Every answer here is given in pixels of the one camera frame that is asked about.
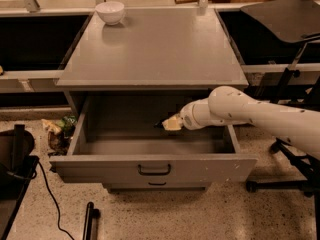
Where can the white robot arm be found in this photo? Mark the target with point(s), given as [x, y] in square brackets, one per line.
[229, 106]

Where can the white ceramic bowl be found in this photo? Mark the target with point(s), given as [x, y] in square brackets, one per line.
[110, 12]

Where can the open grey top drawer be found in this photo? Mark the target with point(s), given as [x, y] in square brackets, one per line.
[115, 134]

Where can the black equipment at left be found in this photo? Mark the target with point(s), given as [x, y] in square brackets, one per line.
[17, 169]

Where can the black top drawer handle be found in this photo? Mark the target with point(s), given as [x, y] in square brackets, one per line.
[154, 171]

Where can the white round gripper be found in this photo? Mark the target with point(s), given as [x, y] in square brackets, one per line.
[187, 116]

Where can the black drawer handle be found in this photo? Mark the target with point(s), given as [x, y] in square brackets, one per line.
[157, 184]
[154, 171]

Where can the wooden stick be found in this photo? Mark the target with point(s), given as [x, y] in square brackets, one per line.
[185, 1]

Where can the grey drawer cabinet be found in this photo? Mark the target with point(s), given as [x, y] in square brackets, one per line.
[153, 51]

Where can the black lower drawer handle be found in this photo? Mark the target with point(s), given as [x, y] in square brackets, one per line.
[157, 184]

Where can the pile of snack bags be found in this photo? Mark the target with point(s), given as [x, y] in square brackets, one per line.
[60, 134]

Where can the black stand foot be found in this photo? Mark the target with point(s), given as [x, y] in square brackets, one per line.
[90, 231]

